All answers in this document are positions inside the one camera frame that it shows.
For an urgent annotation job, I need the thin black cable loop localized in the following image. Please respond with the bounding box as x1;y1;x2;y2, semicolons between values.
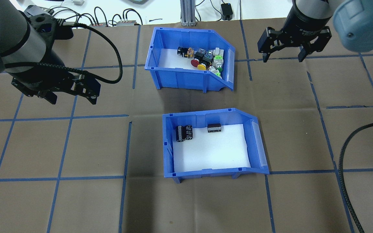
94;6;110;25
123;8;144;25

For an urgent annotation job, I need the white foam sheet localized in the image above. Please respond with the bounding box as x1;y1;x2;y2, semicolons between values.
158;48;221;78

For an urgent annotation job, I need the green button white label block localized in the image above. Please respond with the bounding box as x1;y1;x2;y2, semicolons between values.
212;56;225;70

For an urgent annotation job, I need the red button green contact block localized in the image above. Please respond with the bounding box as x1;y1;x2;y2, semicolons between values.
208;66;222;79

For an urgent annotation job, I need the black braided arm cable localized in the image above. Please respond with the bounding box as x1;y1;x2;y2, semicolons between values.
338;119;373;233

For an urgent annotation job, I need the blue plastic button bin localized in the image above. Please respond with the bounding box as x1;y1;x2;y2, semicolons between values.
144;27;236;93

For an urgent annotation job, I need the red mushroom push button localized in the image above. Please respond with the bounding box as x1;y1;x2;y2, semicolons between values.
191;49;207;68

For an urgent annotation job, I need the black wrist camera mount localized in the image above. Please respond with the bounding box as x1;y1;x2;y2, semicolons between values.
23;5;73;39

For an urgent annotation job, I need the black button orange contact block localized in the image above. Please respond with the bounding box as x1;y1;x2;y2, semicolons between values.
177;46;195;59

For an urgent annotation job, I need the blue plastic capacitor bin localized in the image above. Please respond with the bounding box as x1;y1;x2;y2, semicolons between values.
162;108;270;184

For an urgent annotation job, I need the yellow mushroom push button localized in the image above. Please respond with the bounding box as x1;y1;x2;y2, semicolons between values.
197;50;215;71

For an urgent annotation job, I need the black power adapter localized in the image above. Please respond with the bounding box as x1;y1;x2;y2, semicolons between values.
221;3;234;20

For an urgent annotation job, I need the aluminium camera post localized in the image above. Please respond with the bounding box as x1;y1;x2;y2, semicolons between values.
181;0;200;26

